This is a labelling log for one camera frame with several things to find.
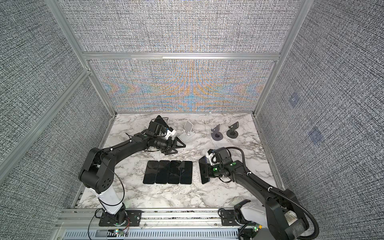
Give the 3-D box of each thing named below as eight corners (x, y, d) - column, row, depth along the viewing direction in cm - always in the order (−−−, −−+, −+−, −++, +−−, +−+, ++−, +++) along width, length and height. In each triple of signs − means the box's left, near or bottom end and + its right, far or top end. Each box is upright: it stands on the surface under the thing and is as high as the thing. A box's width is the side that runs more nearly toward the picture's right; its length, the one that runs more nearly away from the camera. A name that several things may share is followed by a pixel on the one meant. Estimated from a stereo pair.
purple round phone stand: (212, 141, 105) (213, 134, 99) (210, 132, 110) (211, 125, 104) (220, 140, 106) (222, 133, 99) (217, 131, 111) (219, 124, 104)
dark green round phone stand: (227, 138, 107) (230, 129, 99) (226, 130, 111) (228, 121, 103) (237, 138, 107) (241, 129, 99) (235, 130, 111) (239, 121, 103)
